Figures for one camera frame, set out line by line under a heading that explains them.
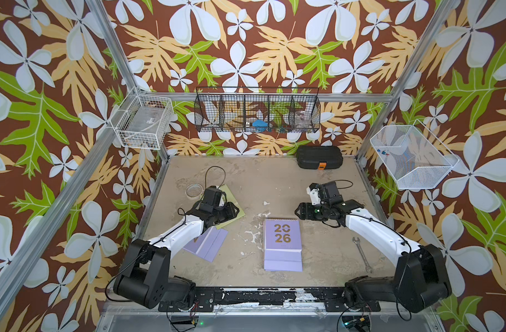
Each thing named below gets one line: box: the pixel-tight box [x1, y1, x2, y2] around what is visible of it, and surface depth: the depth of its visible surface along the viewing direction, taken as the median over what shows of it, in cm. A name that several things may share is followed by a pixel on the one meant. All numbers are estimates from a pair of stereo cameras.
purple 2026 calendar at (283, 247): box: [264, 217, 303, 272], surface depth 85 cm
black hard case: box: [296, 145, 344, 171], surface depth 117 cm
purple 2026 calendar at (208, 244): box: [182, 226, 229, 263], surface depth 89 cm
